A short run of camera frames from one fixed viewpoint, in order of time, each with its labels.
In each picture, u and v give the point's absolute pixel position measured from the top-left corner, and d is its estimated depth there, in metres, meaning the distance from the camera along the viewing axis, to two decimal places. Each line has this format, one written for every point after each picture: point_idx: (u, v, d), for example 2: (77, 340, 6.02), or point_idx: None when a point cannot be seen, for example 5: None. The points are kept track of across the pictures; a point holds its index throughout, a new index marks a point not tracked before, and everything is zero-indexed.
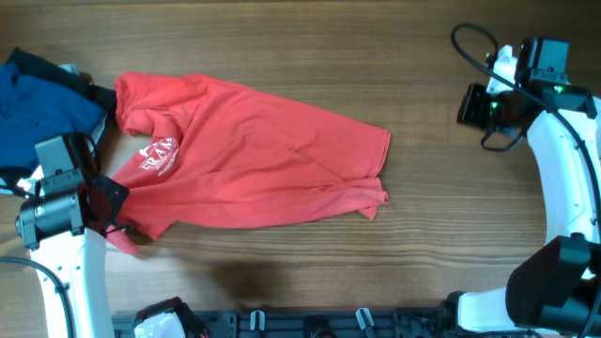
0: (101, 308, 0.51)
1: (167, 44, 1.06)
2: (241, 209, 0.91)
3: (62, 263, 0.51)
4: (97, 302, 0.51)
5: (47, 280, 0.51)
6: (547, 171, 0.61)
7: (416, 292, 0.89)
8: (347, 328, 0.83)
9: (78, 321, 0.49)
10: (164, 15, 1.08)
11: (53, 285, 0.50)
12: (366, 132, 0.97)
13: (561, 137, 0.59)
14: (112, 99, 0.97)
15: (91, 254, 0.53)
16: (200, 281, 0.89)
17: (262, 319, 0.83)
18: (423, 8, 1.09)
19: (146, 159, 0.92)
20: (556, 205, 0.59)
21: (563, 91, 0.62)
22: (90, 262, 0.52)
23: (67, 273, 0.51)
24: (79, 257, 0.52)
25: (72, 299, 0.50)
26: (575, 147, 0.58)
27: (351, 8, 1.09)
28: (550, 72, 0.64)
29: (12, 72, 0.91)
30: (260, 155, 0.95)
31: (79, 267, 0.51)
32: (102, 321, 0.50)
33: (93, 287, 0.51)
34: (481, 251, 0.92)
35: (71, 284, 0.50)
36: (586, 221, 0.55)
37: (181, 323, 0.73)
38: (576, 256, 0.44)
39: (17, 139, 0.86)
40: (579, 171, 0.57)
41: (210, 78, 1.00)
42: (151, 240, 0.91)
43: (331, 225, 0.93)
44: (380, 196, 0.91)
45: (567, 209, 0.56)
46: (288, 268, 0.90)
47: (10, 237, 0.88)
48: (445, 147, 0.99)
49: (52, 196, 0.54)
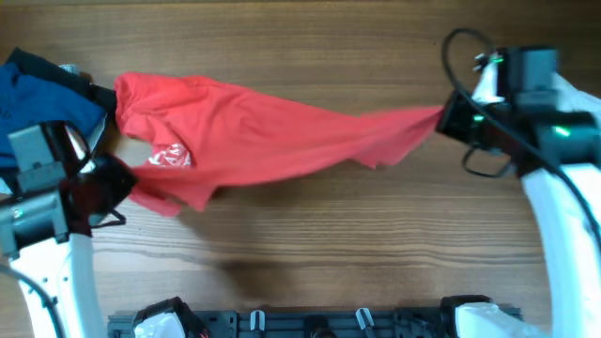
0: (95, 324, 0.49)
1: (167, 44, 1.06)
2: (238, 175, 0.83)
3: (48, 275, 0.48)
4: (88, 311, 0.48)
5: (32, 293, 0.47)
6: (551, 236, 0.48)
7: (415, 292, 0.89)
8: (347, 328, 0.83)
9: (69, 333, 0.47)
10: (164, 15, 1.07)
11: (40, 300, 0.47)
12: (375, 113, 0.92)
13: (562, 208, 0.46)
14: (112, 99, 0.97)
15: (78, 262, 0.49)
16: (201, 280, 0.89)
17: (262, 319, 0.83)
18: (423, 8, 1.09)
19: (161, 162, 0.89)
20: (562, 293, 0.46)
21: (563, 127, 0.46)
22: (78, 270, 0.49)
23: (54, 286, 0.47)
24: (66, 267, 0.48)
25: (63, 312, 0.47)
26: (588, 229, 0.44)
27: (351, 8, 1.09)
28: (538, 92, 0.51)
29: (12, 72, 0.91)
30: (261, 134, 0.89)
31: (66, 278, 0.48)
32: (95, 327, 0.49)
33: (84, 297, 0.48)
34: (481, 251, 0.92)
35: (59, 298, 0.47)
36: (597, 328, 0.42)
37: (181, 323, 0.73)
38: None
39: None
40: (590, 254, 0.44)
41: (209, 81, 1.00)
42: (151, 240, 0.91)
43: (331, 225, 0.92)
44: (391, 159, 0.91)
45: (577, 309, 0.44)
46: (289, 268, 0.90)
47: None
48: (443, 147, 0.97)
49: (31, 195, 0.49)
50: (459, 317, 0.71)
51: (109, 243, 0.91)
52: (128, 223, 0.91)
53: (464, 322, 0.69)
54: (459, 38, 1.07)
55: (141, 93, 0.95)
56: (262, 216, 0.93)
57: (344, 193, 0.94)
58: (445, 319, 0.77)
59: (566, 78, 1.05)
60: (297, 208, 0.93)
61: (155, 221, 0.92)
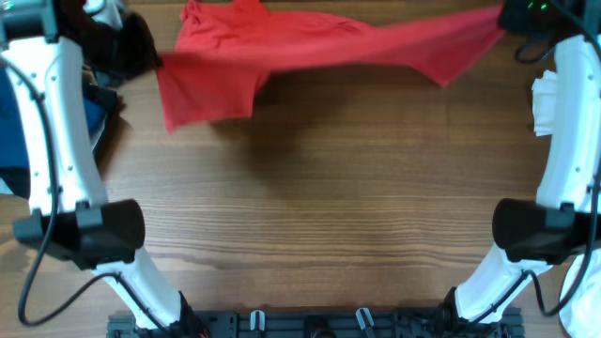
0: (91, 172, 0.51)
1: (168, 44, 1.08)
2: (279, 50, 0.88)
3: (37, 73, 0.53)
4: (80, 150, 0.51)
5: (69, 171, 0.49)
6: (561, 112, 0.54)
7: (416, 292, 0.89)
8: (347, 328, 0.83)
9: (65, 194, 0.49)
10: (164, 16, 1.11)
11: (47, 186, 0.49)
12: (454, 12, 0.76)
13: (587, 75, 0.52)
14: (112, 99, 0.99)
15: (65, 68, 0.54)
16: (200, 281, 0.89)
17: (262, 319, 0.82)
18: (421, 10, 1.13)
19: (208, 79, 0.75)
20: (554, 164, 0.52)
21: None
22: (65, 82, 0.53)
23: (42, 83, 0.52)
24: (53, 69, 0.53)
25: (53, 119, 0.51)
26: (596, 98, 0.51)
27: (351, 8, 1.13)
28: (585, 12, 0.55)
29: None
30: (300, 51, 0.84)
31: (70, 166, 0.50)
32: (85, 163, 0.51)
33: (69, 110, 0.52)
34: (482, 251, 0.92)
35: (65, 186, 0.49)
36: (580, 190, 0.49)
37: (181, 303, 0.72)
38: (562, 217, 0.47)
39: (16, 139, 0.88)
40: (595, 121, 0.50)
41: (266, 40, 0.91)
42: (151, 241, 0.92)
43: (331, 226, 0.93)
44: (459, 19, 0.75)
45: (565, 173, 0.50)
46: (290, 268, 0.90)
47: (13, 237, 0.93)
48: (444, 147, 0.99)
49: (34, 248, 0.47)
50: (457, 298, 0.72)
51: None
52: None
53: (464, 302, 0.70)
54: None
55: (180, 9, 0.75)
56: (260, 217, 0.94)
57: (343, 193, 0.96)
58: (447, 315, 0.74)
59: None
60: (297, 207, 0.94)
61: (154, 222, 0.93)
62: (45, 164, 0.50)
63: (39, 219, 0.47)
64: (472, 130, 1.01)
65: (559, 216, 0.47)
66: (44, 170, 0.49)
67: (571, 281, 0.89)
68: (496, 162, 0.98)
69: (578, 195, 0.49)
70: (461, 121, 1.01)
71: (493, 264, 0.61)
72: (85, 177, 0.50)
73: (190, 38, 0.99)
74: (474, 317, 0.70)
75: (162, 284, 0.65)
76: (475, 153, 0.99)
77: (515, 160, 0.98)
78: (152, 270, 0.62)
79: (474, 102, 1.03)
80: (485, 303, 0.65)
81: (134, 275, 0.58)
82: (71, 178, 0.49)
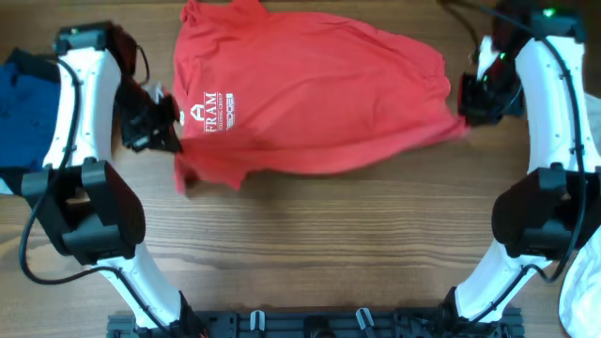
0: (103, 147, 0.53)
1: (168, 43, 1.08)
2: (277, 74, 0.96)
3: (82, 68, 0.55)
4: (101, 128, 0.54)
5: (86, 135, 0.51)
6: (531, 97, 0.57)
7: (416, 292, 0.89)
8: (348, 328, 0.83)
9: (77, 154, 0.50)
10: (164, 15, 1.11)
11: (62, 145, 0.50)
12: (423, 58, 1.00)
13: (545, 65, 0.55)
14: None
15: (106, 69, 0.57)
16: (200, 281, 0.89)
17: (262, 319, 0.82)
18: (422, 8, 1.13)
19: (205, 122, 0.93)
20: (537, 137, 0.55)
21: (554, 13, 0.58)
22: (102, 77, 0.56)
23: (84, 75, 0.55)
24: (97, 65, 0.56)
25: (84, 99, 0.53)
26: (559, 77, 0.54)
27: (351, 8, 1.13)
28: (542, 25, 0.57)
29: (11, 72, 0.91)
30: (304, 76, 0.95)
31: (88, 132, 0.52)
32: (101, 138, 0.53)
33: (100, 98, 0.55)
34: (481, 251, 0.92)
35: (79, 147, 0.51)
36: (564, 152, 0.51)
37: (181, 304, 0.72)
38: (555, 176, 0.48)
39: (18, 139, 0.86)
40: (562, 96, 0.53)
41: (267, 55, 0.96)
42: (151, 241, 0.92)
43: (331, 226, 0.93)
44: (424, 69, 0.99)
45: (547, 141, 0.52)
46: (290, 268, 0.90)
47: (12, 237, 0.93)
48: (444, 147, 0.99)
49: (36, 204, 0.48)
50: (457, 297, 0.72)
51: None
52: None
53: (464, 301, 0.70)
54: (460, 38, 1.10)
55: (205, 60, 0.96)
56: (260, 217, 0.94)
57: (343, 193, 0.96)
58: (447, 315, 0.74)
59: None
60: (297, 207, 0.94)
61: (154, 222, 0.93)
62: (67, 130, 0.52)
63: (48, 173, 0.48)
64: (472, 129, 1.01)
65: (554, 176, 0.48)
66: (65, 134, 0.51)
67: (570, 281, 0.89)
68: (496, 162, 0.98)
69: (564, 159, 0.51)
70: None
71: (494, 260, 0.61)
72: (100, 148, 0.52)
73: (187, 41, 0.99)
74: (474, 316, 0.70)
75: (162, 282, 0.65)
76: (475, 153, 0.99)
77: (515, 159, 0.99)
78: (152, 268, 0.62)
79: None
80: (485, 301, 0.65)
81: (134, 272, 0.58)
82: (85, 144, 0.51)
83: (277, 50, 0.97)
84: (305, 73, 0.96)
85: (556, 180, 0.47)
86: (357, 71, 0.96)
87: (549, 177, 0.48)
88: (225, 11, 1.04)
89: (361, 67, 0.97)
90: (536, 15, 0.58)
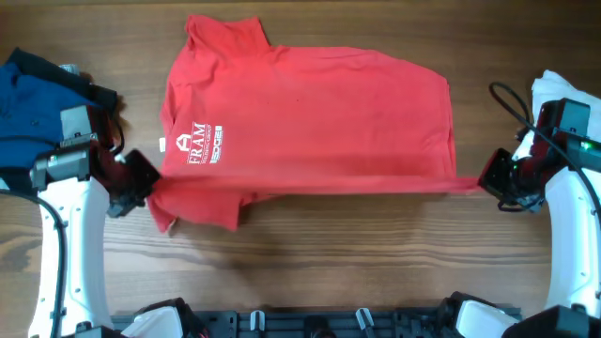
0: (98, 296, 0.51)
1: (167, 43, 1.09)
2: (269, 108, 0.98)
3: (64, 205, 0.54)
4: (90, 273, 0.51)
5: (77, 291, 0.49)
6: (558, 230, 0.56)
7: (416, 292, 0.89)
8: (347, 328, 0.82)
9: (67, 318, 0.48)
10: (164, 15, 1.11)
11: (50, 309, 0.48)
12: (427, 92, 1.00)
13: (577, 197, 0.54)
14: (112, 99, 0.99)
15: (91, 199, 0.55)
16: (200, 281, 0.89)
17: (262, 319, 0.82)
18: (422, 8, 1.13)
19: (190, 152, 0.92)
20: (562, 269, 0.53)
21: (590, 147, 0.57)
22: (89, 210, 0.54)
23: (68, 213, 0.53)
24: (81, 199, 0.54)
25: (69, 249, 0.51)
26: (592, 212, 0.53)
27: (351, 7, 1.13)
28: (577, 153, 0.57)
29: (12, 72, 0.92)
30: (298, 109, 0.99)
31: (78, 288, 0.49)
32: (92, 284, 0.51)
33: (87, 240, 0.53)
34: (482, 251, 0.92)
35: (69, 308, 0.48)
36: (592, 294, 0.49)
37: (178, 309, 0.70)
38: (575, 319, 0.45)
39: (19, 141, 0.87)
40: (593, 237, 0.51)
41: (260, 91, 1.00)
42: (152, 241, 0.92)
43: (331, 226, 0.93)
44: (432, 98, 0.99)
45: (572, 278, 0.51)
46: (289, 268, 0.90)
47: (11, 237, 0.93)
48: None
49: None
50: (463, 310, 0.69)
51: (109, 243, 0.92)
52: (128, 223, 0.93)
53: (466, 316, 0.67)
54: (460, 38, 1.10)
55: (202, 78, 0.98)
56: (258, 218, 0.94)
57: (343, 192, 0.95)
58: (449, 311, 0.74)
59: (567, 78, 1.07)
60: (297, 209, 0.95)
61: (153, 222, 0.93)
62: (53, 289, 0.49)
63: None
64: (472, 130, 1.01)
65: (575, 322, 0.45)
66: (50, 294, 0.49)
67: None
68: None
69: (590, 298, 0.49)
70: (460, 122, 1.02)
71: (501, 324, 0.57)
72: (92, 299, 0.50)
73: (184, 66, 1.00)
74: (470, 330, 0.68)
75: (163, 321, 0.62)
76: (476, 153, 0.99)
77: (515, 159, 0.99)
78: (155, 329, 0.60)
79: (474, 102, 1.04)
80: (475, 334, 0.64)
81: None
82: (75, 302, 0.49)
83: (274, 77, 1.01)
84: (301, 106, 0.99)
85: (576, 326, 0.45)
86: (352, 106, 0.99)
87: (569, 320, 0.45)
88: (221, 31, 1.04)
89: (357, 97, 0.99)
90: (573, 144, 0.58)
